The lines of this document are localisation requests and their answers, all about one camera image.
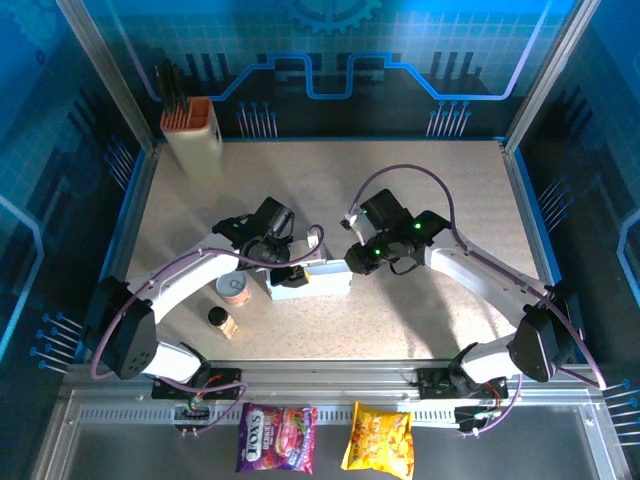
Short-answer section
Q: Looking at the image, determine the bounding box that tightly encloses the white paper box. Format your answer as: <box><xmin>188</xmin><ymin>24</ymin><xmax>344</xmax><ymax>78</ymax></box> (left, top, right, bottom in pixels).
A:
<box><xmin>264</xmin><ymin>257</ymin><xmax>354</xmax><ymax>301</ymax></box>

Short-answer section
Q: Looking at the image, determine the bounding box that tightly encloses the pink tin can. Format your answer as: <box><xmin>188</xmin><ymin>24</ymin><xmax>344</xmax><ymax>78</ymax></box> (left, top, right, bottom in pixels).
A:
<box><xmin>215</xmin><ymin>271</ymin><xmax>251</xmax><ymax>309</ymax></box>

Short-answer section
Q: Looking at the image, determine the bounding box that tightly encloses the spice jar black lid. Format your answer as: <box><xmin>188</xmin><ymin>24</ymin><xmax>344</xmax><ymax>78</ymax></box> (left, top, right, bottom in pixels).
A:
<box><xmin>207</xmin><ymin>305</ymin><xmax>240</xmax><ymax>340</ymax></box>

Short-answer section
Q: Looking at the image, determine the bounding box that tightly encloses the cream knife holder orange top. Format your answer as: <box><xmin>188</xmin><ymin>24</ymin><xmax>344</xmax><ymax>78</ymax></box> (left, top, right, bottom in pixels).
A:
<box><xmin>159</xmin><ymin>97</ymin><xmax>224</xmax><ymax>179</ymax></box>

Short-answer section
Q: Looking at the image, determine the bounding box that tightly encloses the purple Fox's candy bag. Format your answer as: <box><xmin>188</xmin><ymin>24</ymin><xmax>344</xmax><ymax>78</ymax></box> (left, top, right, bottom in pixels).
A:
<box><xmin>235</xmin><ymin>402</ymin><xmax>319</xmax><ymax>475</ymax></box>

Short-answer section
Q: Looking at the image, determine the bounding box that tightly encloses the small black interface board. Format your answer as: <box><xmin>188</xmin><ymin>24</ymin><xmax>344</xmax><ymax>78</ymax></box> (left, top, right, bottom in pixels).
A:
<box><xmin>172</xmin><ymin>404</ymin><xmax>211</xmax><ymax>434</ymax></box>
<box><xmin>454</xmin><ymin>404</ymin><xmax>501</xmax><ymax>435</ymax></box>

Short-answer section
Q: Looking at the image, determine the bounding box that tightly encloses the yellow snack bag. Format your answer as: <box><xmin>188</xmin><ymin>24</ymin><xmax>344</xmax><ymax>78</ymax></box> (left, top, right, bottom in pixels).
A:
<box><xmin>340</xmin><ymin>401</ymin><xmax>416</xmax><ymax>480</ymax></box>

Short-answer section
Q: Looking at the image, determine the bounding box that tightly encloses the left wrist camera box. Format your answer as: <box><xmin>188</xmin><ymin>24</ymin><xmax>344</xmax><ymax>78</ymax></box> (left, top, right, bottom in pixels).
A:
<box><xmin>289</xmin><ymin>224</ymin><xmax>329</xmax><ymax>266</ymax></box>

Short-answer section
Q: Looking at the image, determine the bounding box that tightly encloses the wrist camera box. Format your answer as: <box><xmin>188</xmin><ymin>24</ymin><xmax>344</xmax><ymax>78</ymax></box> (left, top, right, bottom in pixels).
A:
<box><xmin>289</xmin><ymin>224</ymin><xmax>329</xmax><ymax>266</ymax></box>
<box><xmin>341</xmin><ymin>212</ymin><xmax>372</xmax><ymax>246</ymax></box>

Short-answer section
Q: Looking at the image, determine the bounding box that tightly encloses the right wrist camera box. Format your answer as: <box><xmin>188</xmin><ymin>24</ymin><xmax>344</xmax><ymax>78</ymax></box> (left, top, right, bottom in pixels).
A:
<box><xmin>341</xmin><ymin>212</ymin><xmax>372</xmax><ymax>246</ymax></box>

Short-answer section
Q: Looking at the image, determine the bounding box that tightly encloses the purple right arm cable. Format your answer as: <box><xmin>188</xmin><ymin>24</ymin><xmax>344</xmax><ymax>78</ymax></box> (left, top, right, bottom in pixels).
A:
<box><xmin>349</xmin><ymin>164</ymin><xmax>607</xmax><ymax>439</ymax></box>

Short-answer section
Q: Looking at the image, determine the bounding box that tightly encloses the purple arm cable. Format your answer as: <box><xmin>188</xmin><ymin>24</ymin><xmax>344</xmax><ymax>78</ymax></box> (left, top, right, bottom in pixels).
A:
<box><xmin>349</xmin><ymin>164</ymin><xmax>607</xmax><ymax>439</ymax></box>
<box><xmin>89</xmin><ymin>224</ymin><xmax>326</xmax><ymax>439</ymax></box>

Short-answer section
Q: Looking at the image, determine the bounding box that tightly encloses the aluminium frame rail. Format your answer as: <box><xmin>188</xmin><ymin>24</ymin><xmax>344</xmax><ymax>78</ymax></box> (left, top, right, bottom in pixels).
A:
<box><xmin>59</xmin><ymin>359</ymin><xmax>601</xmax><ymax>401</ymax></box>

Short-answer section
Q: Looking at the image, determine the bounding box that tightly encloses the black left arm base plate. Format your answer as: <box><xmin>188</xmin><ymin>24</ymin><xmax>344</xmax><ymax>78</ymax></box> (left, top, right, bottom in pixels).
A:
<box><xmin>152</xmin><ymin>367</ymin><xmax>244</xmax><ymax>401</ymax></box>

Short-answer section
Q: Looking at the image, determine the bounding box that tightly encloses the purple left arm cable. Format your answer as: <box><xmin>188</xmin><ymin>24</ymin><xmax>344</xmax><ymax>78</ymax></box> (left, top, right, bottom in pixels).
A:
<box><xmin>89</xmin><ymin>224</ymin><xmax>326</xmax><ymax>439</ymax></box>

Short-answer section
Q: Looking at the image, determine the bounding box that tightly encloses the slotted aluminium cable duct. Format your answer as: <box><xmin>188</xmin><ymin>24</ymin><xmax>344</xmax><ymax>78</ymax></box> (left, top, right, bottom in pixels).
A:
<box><xmin>79</xmin><ymin>407</ymin><xmax>466</xmax><ymax>425</ymax></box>

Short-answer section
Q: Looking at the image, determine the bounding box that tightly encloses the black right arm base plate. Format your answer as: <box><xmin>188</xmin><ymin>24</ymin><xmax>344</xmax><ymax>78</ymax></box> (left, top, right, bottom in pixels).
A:
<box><xmin>417</xmin><ymin>367</ymin><xmax>509</xmax><ymax>401</ymax></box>

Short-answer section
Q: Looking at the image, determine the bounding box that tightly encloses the black-handled knife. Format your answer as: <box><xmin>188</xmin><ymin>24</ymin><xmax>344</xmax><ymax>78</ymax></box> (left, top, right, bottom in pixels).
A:
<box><xmin>174</xmin><ymin>67</ymin><xmax>190</xmax><ymax>114</ymax></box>
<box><xmin>166</xmin><ymin>59</ymin><xmax>182</xmax><ymax>115</ymax></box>
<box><xmin>154</xmin><ymin>62</ymin><xmax>174</xmax><ymax>117</ymax></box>

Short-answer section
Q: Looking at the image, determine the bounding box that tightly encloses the aluminium upright post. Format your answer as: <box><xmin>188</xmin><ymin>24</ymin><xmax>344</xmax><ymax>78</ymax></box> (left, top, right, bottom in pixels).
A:
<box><xmin>501</xmin><ymin>0</ymin><xmax>604</xmax><ymax>154</ymax></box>
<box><xmin>53</xmin><ymin>0</ymin><xmax>161</xmax><ymax>154</ymax></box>

